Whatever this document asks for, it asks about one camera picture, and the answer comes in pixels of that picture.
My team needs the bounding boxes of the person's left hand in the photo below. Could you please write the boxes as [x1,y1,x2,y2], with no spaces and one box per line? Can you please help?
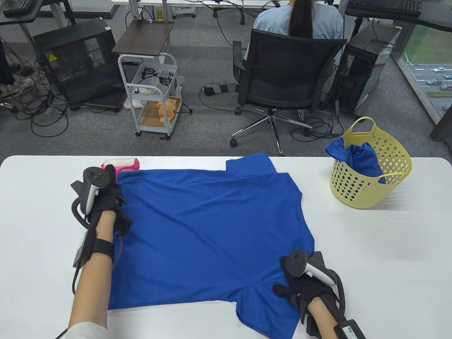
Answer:
[87,182,133,235]

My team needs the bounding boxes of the person's right hand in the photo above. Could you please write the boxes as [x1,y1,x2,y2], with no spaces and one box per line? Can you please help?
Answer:
[273,275,339,323]

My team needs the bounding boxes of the pink lint roller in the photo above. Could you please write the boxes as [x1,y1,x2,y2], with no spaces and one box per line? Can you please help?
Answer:
[101,158,140,181]

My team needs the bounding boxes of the blue t-shirt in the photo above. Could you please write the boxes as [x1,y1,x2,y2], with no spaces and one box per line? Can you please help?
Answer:
[108,153,315,339]
[325,137,387,185]

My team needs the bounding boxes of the person's right forearm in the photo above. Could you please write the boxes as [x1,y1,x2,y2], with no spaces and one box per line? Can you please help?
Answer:
[307,297,341,339]

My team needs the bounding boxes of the person's left forearm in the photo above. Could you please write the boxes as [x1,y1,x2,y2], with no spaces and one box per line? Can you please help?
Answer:
[69,211,117,329]

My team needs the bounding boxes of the dark grey left hand controller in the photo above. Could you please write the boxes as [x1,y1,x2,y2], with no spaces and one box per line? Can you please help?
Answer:
[71,167,111,215]

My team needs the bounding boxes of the dark grey hand controller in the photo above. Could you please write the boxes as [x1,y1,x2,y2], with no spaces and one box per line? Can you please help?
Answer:
[281,250,337,286]
[71,167,111,215]

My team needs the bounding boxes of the dark grey right hand controller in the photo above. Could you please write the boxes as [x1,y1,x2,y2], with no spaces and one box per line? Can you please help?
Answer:
[281,250,337,286]

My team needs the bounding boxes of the yellow perforated plastic basket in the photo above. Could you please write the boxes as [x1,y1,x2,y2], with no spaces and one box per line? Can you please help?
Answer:
[330,117,413,209]

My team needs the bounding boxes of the orange cloth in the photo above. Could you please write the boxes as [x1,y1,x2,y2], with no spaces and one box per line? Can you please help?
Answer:
[156,99,179,123]

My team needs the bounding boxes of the white rolling cart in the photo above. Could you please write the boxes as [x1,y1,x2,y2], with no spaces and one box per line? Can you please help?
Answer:
[118,53,184,140]

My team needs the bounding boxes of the person's white shirt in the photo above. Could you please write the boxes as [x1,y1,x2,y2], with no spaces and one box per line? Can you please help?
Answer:
[65,321,108,339]

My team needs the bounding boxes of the black foot pedal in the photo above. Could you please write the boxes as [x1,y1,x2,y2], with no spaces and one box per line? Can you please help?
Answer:
[204,81,239,96]

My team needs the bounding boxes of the brown side table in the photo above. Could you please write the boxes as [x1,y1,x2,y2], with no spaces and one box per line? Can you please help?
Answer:
[112,20,175,59]

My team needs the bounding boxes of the black open computer case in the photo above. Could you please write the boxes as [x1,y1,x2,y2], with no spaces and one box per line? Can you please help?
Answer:
[32,18,127,112]

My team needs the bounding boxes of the white desk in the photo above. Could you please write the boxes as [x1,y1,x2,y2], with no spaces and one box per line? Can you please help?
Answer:
[112,0,279,20]

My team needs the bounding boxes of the black desk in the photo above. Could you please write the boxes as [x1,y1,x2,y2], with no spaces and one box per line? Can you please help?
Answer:
[0,0,119,27]
[344,0,452,34]

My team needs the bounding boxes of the small white storage cart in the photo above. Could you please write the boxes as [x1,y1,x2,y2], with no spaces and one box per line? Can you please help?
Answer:
[172,4,196,19]

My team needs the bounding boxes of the black keyboard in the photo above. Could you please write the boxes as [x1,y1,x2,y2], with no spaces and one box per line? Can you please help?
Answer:
[3,0,42,17]
[348,0,422,17]

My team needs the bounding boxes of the black mesh office chair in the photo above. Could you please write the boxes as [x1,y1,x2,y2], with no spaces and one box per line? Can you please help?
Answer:
[232,28,348,157]

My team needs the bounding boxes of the black computer tower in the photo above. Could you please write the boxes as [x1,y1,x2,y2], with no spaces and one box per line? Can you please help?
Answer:
[335,21,402,115]

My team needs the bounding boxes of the black right glove cable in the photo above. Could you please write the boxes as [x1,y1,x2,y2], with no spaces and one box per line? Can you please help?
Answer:
[330,270,347,315]

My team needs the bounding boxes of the black glove cable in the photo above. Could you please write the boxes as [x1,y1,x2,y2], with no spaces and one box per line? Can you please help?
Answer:
[330,270,347,315]
[55,198,123,339]

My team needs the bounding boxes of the black left glove cable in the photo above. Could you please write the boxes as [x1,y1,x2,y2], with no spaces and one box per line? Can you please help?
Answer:
[55,198,123,339]

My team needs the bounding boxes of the black left wrist camera strap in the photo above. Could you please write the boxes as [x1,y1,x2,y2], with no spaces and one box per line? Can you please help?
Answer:
[72,238,115,268]

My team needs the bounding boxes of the black wrist camera strap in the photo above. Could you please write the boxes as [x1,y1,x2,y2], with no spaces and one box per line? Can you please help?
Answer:
[72,238,115,268]
[334,320,366,339]

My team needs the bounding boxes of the black right wrist camera strap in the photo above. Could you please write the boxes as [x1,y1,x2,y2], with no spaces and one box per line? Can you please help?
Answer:
[334,320,366,339]

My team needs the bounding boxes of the tangle of black cables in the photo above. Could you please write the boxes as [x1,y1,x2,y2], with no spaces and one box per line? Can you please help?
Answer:
[291,104,345,139]
[0,56,69,138]

